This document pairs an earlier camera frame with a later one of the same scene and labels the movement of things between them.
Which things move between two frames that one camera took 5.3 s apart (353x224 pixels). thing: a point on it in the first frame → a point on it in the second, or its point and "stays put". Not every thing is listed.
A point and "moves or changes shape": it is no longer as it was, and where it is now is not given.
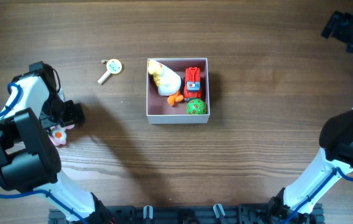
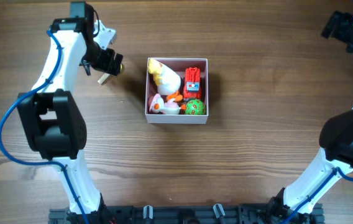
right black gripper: (335, 23) stays put
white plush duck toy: (168, 83) stays put
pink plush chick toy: (58, 134) moves or changes shape
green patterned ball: (196, 106) stays put
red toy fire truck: (192, 85) stays put
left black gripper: (73, 112) → (110, 61)
